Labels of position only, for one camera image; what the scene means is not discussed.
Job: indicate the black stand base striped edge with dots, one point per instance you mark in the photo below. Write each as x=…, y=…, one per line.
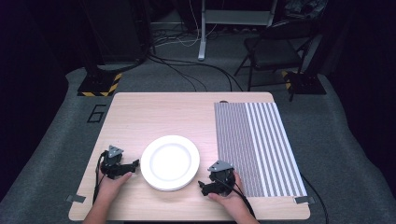
x=99, y=85
x=306, y=83

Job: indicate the person's left hand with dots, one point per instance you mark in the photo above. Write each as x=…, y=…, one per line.
x=110, y=186

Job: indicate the person's right hand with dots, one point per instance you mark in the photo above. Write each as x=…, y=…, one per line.
x=236, y=199

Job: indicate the white plate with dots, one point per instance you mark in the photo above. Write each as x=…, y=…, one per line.
x=169, y=163

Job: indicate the white metal stand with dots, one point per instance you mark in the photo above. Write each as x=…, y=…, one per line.
x=202, y=40

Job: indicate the black folding chair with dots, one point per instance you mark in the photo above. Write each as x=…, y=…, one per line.
x=271, y=53

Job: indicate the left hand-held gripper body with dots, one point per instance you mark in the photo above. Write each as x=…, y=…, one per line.
x=111, y=166

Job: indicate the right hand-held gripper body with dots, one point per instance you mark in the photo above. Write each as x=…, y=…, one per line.
x=222, y=179

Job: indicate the striped woven placemat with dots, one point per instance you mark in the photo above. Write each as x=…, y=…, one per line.
x=258, y=149

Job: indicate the grey tape piece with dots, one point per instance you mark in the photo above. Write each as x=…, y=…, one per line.
x=75, y=198
x=304, y=200

